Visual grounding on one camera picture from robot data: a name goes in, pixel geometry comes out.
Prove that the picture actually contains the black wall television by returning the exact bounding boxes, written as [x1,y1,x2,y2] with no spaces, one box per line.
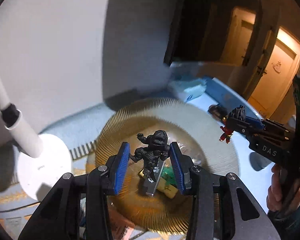
[164,0,261,67]

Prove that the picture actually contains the cream yellow lighter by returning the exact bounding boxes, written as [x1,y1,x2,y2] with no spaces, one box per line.
[155,177,178,199]

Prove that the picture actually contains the amber ribbed glass bowl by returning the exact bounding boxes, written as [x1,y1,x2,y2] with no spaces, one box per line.
[95,98,239,234]

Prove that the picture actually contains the red toy figure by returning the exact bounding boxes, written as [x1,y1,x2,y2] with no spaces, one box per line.
[219,117,234,144]

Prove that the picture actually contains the blue tissue pack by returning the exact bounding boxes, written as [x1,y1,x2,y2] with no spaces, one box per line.
[167,78,207,102]

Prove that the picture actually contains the person's right hand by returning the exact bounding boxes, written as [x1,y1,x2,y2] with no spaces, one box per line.
[266,164,300,214]

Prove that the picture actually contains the green toy figure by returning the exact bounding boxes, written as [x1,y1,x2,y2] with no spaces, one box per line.
[161,166,177,187]

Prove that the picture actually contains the patterned blue table mat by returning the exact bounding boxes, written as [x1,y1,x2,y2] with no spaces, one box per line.
[0,139,141,240]

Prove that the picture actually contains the black gorilla figurine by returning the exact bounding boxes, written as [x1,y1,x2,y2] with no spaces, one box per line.
[130,130,170,181]

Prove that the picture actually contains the white desk lamp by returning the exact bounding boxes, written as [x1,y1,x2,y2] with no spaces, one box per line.
[0,78,72,201]

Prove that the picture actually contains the wooden door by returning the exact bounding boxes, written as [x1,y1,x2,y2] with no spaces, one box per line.
[248,27,300,118]

